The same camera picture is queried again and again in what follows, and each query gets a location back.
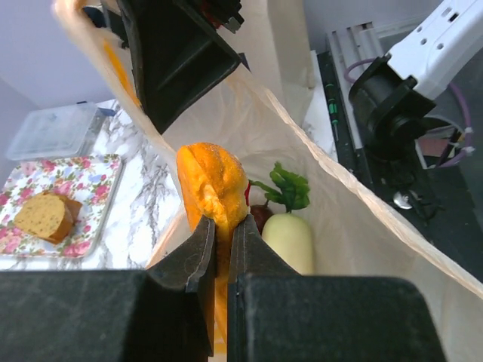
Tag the orange baguette bread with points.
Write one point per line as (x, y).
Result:
(213, 184)

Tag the red chili pepper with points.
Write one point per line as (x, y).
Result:
(247, 193)

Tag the orange plastic grocery bag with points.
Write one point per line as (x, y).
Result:
(356, 233)

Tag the floral pattern tray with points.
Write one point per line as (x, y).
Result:
(90, 180)

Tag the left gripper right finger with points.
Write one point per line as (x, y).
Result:
(276, 314)

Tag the white daikon radish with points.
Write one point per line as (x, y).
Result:
(288, 234)

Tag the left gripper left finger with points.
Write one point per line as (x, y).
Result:
(164, 313)

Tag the dark brown round vegetable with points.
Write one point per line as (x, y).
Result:
(261, 214)

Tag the brown bread slices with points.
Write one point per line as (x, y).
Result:
(48, 216)

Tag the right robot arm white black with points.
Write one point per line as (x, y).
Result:
(398, 89)

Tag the clear plastic compartment box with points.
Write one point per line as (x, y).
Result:
(61, 132)

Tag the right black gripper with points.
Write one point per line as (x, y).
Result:
(177, 54)

